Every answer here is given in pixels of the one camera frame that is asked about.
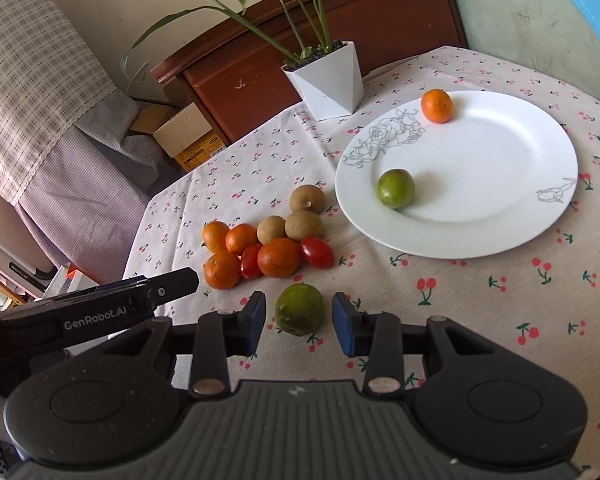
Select red cherry tomato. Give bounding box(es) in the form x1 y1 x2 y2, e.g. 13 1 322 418
240 243 264 280
300 237 336 268

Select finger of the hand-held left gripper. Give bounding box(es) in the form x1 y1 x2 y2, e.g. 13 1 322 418
142 267 200 312

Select pale green sofa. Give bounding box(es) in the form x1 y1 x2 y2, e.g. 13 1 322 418
447 0 600 111

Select white angular plant pot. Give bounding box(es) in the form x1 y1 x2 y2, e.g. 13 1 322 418
281 40 365 121

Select white plate with rose print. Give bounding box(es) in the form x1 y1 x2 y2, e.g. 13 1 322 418
334 90 579 260

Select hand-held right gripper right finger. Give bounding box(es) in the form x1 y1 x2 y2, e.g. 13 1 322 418
332 291 501 397

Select dark wooden headboard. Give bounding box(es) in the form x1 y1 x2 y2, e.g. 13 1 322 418
151 0 468 143

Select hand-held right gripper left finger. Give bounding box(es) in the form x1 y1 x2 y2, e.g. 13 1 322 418
100 291 267 398

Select cherry print tablecloth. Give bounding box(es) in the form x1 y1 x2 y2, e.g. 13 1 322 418
122 45 600 461

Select green lime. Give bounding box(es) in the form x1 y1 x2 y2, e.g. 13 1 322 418
376 168 415 210
275 283 326 337

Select brown round fruit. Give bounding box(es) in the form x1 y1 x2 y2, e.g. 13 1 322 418
289 185 326 214
284 210 325 242
257 215 287 244

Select open cardboard box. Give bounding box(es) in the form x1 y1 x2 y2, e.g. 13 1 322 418
152 102 227 171

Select small orange tangerine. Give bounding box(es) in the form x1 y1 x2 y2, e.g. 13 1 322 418
203 251 242 290
257 238 302 278
421 88 454 124
202 221 231 253
225 223 259 255

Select lilac gingham cloth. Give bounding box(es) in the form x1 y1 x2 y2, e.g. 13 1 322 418
15 87 181 271

